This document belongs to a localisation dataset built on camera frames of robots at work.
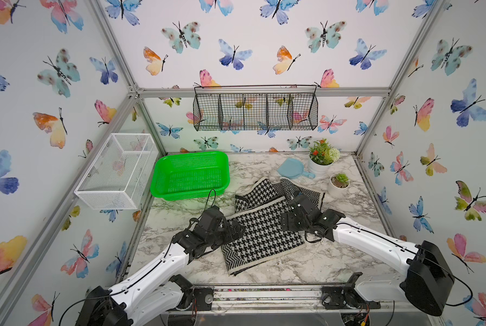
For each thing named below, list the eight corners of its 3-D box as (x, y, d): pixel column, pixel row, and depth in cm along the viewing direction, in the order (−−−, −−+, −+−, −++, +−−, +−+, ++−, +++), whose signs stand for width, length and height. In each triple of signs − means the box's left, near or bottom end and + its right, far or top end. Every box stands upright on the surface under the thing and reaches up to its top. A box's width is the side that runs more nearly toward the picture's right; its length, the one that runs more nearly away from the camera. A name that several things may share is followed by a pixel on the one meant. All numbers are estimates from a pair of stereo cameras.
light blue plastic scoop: (278, 178, 112) (278, 175, 110) (276, 161, 120) (276, 157, 118) (313, 178, 112) (315, 175, 110) (309, 161, 120) (310, 157, 118)
